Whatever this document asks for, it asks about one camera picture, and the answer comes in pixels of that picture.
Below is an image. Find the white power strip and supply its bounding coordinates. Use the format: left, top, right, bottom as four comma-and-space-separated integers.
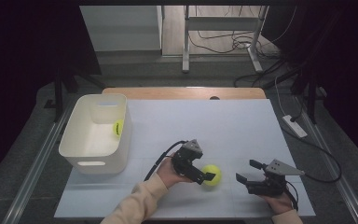
282, 114, 309, 139

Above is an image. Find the black floor cable bundle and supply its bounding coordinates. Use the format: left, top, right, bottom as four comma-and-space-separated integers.
187, 29, 282, 59

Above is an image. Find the white plastic bin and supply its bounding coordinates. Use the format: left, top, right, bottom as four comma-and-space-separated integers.
58, 93, 133, 175

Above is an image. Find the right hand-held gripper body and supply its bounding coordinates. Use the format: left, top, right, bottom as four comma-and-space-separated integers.
246, 159, 306, 198

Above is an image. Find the person's right hand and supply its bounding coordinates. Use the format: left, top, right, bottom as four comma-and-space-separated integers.
260, 191, 294, 216

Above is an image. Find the dark curtain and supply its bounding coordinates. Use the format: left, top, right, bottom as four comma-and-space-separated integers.
0, 0, 103, 188
260, 0, 358, 172

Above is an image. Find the metal floor rail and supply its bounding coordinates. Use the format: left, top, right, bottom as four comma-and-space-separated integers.
293, 94, 358, 224
1, 101, 76, 224

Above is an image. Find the yellow tennis ball black print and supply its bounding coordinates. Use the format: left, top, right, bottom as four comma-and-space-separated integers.
112, 119, 125, 137

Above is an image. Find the white table board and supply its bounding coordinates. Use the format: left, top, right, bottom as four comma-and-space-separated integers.
53, 98, 317, 218

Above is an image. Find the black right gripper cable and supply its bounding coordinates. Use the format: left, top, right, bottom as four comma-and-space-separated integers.
279, 122, 343, 185

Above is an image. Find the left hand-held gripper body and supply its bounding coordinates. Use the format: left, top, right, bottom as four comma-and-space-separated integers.
172, 138, 204, 185

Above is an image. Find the white cabinet panel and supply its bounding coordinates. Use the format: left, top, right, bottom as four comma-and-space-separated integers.
79, 5, 163, 52

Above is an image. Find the white desk frame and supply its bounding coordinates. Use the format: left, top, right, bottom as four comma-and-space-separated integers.
181, 5, 270, 75

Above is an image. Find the black plug cable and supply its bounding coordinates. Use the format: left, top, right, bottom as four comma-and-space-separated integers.
289, 88, 306, 123

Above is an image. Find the person's left hand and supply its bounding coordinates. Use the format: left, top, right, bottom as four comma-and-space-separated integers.
156, 151, 194, 189

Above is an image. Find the wooden table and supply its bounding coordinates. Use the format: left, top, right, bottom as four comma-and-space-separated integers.
102, 87, 267, 101

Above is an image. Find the black metal stand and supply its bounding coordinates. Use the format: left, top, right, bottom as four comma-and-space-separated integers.
262, 54, 328, 125
44, 60, 107, 124

